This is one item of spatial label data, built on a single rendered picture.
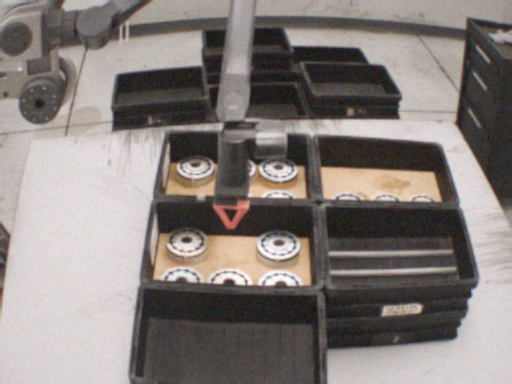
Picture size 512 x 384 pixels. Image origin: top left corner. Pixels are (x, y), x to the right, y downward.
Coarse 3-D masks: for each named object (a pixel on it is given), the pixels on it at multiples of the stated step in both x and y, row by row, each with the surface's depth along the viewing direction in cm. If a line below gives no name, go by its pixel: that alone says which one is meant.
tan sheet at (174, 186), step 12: (300, 168) 207; (168, 180) 201; (300, 180) 203; (168, 192) 197; (180, 192) 197; (192, 192) 197; (204, 192) 198; (252, 192) 198; (264, 192) 198; (300, 192) 199
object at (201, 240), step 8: (176, 232) 180; (184, 232) 180; (192, 232) 180; (200, 232) 180; (168, 240) 177; (176, 240) 177; (200, 240) 178; (168, 248) 175; (176, 248) 175; (184, 248) 175; (192, 248) 175; (200, 248) 175
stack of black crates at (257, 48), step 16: (208, 32) 338; (224, 32) 339; (256, 32) 341; (272, 32) 342; (208, 48) 343; (224, 48) 343; (256, 48) 343; (272, 48) 344; (288, 48) 325; (208, 64) 319; (256, 64) 321; (272, 64) 323; (288, 64) 324; (208, 80) 324; (256, 80) 327; (272, 80) 328; (288, 80) 329
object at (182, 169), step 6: (192, 156) 205; (198, 156) 205; (180, 162) 203; (186, 162) 202; (204, 162) 203; (210, 162) 203; (180, 168) 201; (186, 168) 201; (204, 168) 200; (210, 168) 201; (180, 174) 199; (186, 174) 198; (198, 174) 199; (204, 174) 198; (210, 174) 199
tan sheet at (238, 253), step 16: (160, 240) 182; (208, 240) 183; (224, 240) 183; (240, 240) 183; (256, 240) 183; (304, 240) 184; (160, 256) 177; (208, 256) 178; (224, 256) 178; (240, 256) 178; (256, 256) 179; (304, 256) 179; (160, 272) 173; (208, 272) 173; (256, 272) 174; (288, 272) 175; (304, 272) 174
